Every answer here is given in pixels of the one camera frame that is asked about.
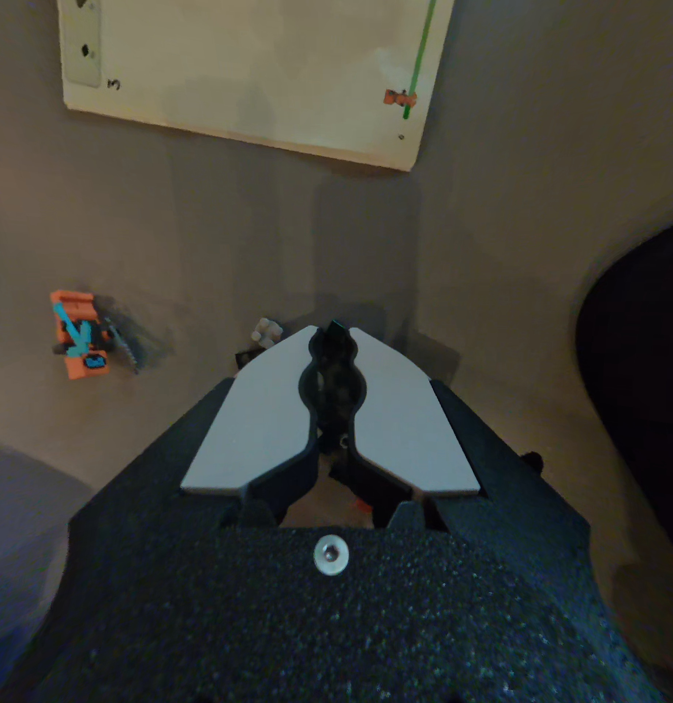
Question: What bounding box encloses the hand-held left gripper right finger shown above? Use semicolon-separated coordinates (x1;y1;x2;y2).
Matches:
344;327;482;529

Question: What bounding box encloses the brick building instruction booklet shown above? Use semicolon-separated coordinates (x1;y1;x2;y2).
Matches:
58;0;456;172

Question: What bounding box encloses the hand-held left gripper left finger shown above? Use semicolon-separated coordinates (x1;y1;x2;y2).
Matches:
180;325;321;525

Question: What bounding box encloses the pile of small bricks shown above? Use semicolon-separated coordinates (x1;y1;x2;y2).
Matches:
235;317;370;512

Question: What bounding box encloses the orange and teal brick figure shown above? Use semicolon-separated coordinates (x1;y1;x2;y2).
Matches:
50;290;142;381

